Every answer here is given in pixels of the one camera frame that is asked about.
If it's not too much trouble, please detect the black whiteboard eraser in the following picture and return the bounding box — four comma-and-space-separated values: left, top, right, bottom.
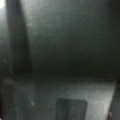
55, 99, 87, 120

